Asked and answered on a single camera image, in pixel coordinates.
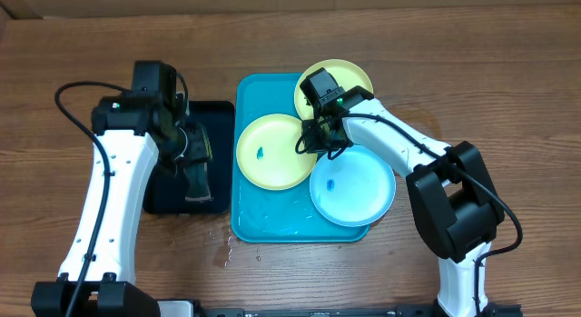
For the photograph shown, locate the green sponge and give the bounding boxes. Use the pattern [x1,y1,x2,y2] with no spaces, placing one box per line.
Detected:
[183,163,212,202]

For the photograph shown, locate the yellow plate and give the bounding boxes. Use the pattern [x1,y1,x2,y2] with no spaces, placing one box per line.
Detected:
[294,59,374,120]
[236,114,318,191]

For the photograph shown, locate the light blue plate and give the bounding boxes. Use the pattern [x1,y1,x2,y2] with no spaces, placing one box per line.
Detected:
[310,145,396,227]

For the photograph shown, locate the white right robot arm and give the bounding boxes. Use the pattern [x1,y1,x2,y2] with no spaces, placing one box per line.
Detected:
[295,67,504,316]

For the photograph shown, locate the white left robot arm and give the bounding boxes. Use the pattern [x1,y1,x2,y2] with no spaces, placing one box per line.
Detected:
[31,61,212,316]

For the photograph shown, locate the black rectangular tray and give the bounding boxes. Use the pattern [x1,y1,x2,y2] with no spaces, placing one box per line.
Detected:
[143,101,235,214]

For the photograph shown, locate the teal rectangular tray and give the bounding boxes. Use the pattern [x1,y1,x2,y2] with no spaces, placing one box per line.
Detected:
[231,73,369,243]

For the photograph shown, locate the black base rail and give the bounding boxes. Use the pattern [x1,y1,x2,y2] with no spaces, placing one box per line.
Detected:
[156,298,523,317]

